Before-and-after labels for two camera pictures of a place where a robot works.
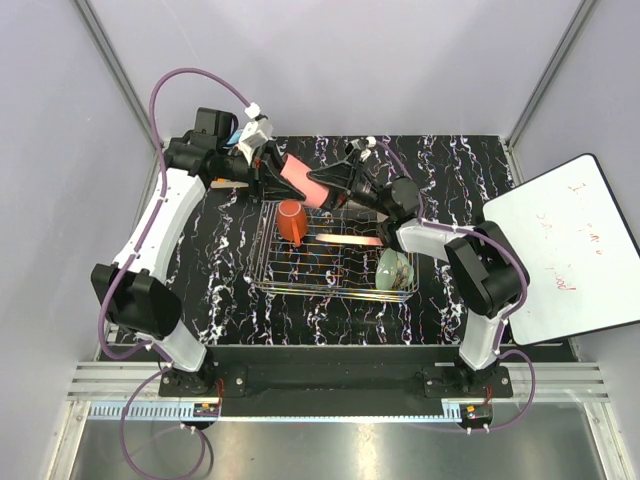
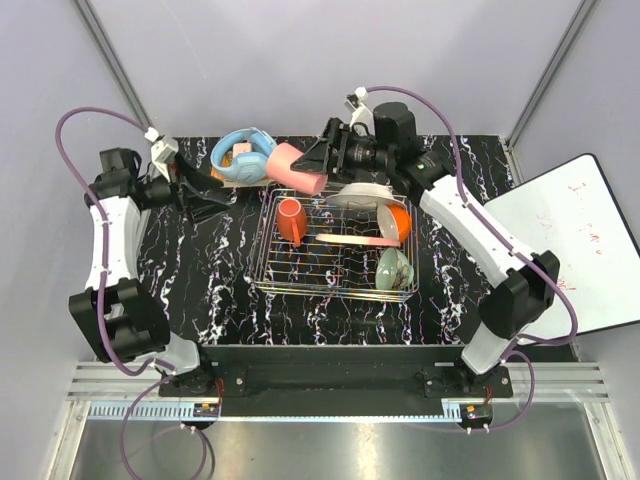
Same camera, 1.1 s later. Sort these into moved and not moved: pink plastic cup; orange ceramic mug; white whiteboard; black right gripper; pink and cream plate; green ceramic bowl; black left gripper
Moved: black left gripper; black right gripper; pink plastic cup
Not moved: green ceramic bowl; pink and cream plate; orange ceramic mug; white whiteboard
